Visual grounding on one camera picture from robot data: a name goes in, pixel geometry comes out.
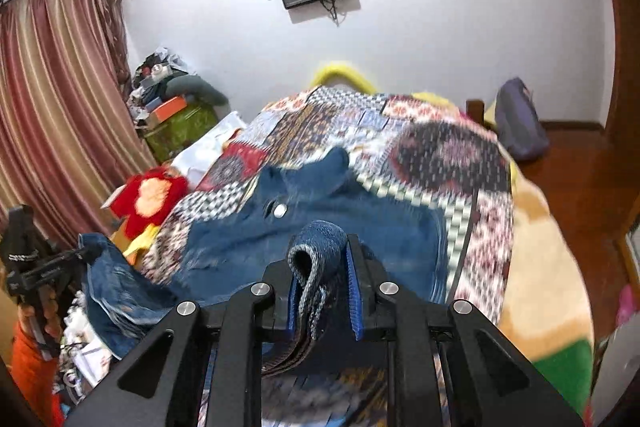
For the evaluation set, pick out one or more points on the patchwork quilt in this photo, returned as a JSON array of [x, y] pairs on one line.
[[425, 157]]

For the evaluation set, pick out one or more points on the yellow plush toy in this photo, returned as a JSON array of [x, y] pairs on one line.
[[140, 242]]

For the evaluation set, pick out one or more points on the green patterned box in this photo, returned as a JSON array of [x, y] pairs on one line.
[[180, 132]]

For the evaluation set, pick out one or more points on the striped red gold curtain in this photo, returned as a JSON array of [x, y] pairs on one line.
[[55, 97]]

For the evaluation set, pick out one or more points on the orange box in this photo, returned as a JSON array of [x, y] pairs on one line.
[[167, 109]]

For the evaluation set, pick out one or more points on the white pillow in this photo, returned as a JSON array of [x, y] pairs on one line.
[[210, 142]]

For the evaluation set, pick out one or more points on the red plush toy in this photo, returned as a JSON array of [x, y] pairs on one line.
[[150, 199]]

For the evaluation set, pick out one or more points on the yellow bed headboard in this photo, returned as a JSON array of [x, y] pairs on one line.
[[342, 74]]

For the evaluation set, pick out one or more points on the person's left hand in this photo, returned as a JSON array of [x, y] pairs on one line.
[[50, 314]]

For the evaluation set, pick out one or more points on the wooden bed post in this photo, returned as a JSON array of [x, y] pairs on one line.
[[475, 112]]

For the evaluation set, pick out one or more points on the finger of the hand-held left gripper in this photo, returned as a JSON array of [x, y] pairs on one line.
[[67, 259]]

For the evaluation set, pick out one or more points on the grey purple backpack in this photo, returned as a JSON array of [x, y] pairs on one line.
[[520, 122]]

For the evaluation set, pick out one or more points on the blue denim jacket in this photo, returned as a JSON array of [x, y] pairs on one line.
[[350, 227]]

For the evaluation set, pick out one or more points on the white flat box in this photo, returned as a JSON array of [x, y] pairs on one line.
[[111, 198]]

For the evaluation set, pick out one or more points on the pink toy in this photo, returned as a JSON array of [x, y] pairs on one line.
[[627, 307]]

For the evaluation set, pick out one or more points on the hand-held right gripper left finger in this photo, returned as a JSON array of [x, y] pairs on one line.
[[235, 357]]

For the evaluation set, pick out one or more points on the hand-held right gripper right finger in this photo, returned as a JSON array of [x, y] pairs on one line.
[[353, 294]]

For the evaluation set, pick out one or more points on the wooden door frame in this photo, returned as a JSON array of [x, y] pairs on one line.
[[627, 57]]

